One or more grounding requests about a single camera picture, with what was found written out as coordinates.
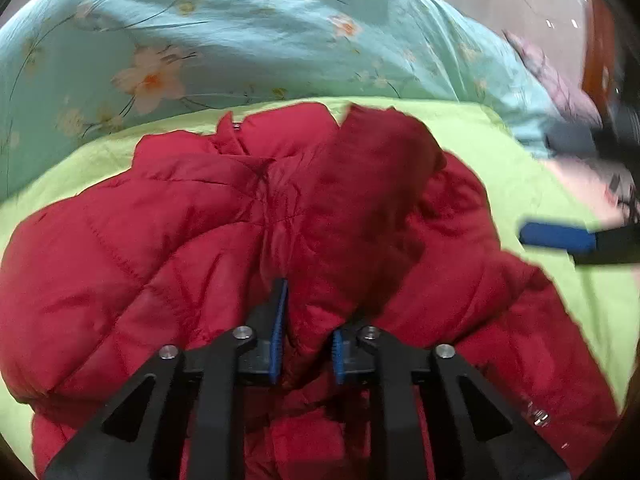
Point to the light green blanket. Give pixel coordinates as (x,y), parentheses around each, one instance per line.
(525,175)

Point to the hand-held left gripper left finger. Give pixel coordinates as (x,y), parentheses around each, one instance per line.
(278,340)

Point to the pink plaid cloth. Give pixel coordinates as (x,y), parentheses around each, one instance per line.
(547,75)

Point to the orange-brown wooden furniture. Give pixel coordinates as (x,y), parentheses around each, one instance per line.
(599,45)

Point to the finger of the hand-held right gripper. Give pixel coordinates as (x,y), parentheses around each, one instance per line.
(575,141)
(555,240)

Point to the teal floral quilt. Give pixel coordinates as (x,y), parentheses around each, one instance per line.
(250,35)

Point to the pink bed sheet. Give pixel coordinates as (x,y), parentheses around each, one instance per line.
(580,185)

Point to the red puffer jacket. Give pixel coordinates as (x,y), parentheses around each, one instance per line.
(200,235)

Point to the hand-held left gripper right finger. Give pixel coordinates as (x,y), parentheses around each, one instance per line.
(339,356)

